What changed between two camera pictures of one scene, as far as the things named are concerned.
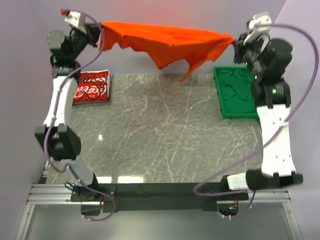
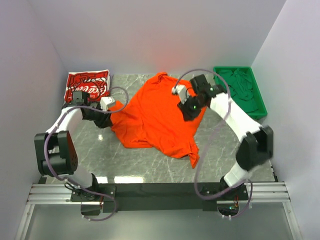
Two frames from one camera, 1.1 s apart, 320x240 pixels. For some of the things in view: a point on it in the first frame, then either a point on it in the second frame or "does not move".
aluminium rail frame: [45, 192] does not move
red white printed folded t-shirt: [93, 86] does not move
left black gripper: [93, 33] to [104, 120]
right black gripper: [240, 46] to [188, 114]
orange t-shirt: [163, 43] to [150, 117]
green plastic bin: [235, 92] does not move
